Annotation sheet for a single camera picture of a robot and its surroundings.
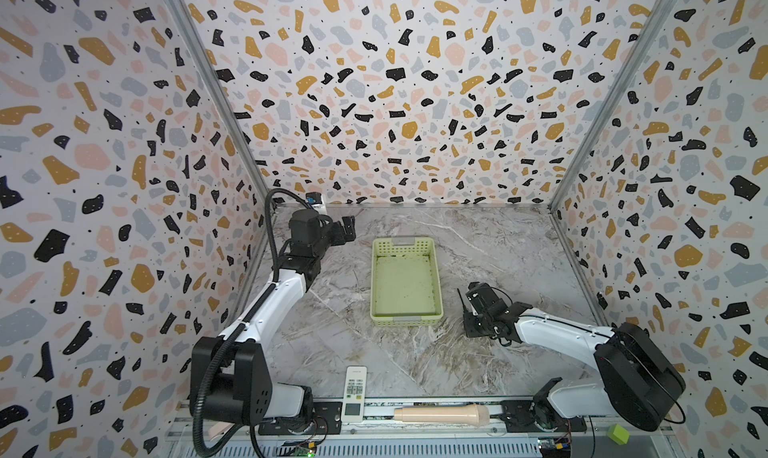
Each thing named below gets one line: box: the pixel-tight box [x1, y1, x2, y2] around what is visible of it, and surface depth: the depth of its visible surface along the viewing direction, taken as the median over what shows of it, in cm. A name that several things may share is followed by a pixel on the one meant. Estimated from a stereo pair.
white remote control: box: [341, 366, 368, 423], surface depth 78 cm
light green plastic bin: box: [370, 236, 444, 327], surface depth 100 cm
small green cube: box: [607, 424, 631, 445], surface depth 72 cm
